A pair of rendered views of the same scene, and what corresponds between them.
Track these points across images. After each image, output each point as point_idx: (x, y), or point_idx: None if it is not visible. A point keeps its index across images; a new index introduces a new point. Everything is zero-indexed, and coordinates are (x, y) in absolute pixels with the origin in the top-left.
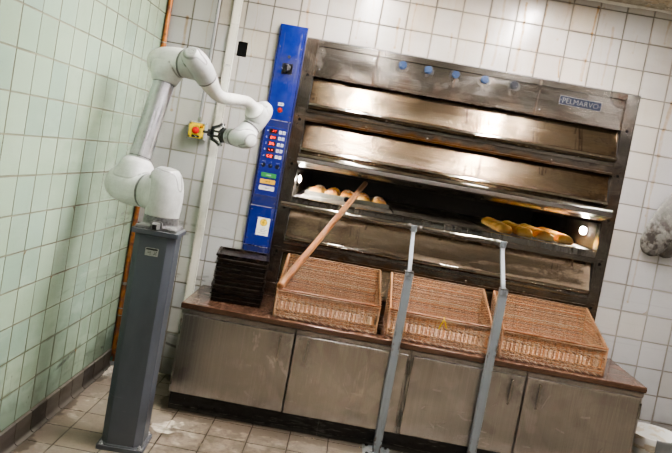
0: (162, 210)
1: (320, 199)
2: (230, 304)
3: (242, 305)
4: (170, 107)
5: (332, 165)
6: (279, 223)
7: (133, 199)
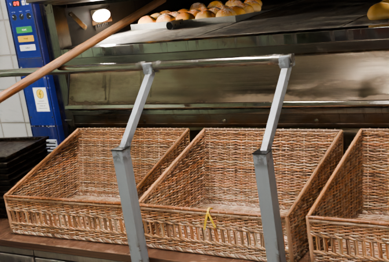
0: None
1: (118, 39)
2: None
3: (1, 218)
4: None
5: None
6: (61, 89)
7: None
